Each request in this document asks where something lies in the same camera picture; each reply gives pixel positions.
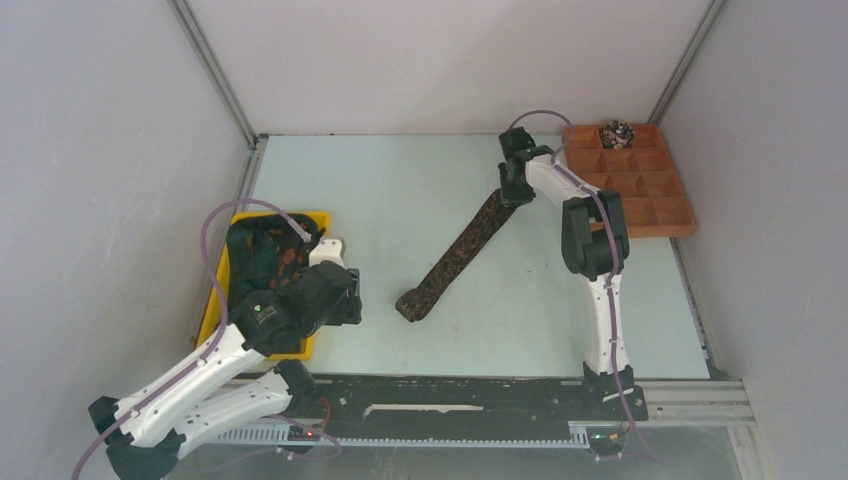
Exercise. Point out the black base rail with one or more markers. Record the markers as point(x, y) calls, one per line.
point(455, 410)

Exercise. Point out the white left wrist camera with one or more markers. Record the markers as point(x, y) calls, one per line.
point(328, 249)

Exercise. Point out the dark green ties pile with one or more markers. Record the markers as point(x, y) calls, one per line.
point(265, 252)

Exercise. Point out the rolled patterned tie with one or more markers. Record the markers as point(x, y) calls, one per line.
point(617, 134)

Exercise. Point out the aluminium frame rail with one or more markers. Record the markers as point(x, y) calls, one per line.
point(672, 403)

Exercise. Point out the wooden compartment tray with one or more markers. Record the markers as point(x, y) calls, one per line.
point(654, 200)

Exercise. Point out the yellow plastic bin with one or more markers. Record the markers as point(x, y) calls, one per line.
point(304, 350)

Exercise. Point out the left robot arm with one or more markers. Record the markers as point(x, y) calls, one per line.
point(147, 433)

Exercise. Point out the dark key-patterned tie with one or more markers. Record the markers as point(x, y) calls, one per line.
point(415, 304)

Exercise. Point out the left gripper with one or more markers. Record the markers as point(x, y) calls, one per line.
point(351, 305)

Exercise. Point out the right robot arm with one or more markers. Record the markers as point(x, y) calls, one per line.
point(594, 245)

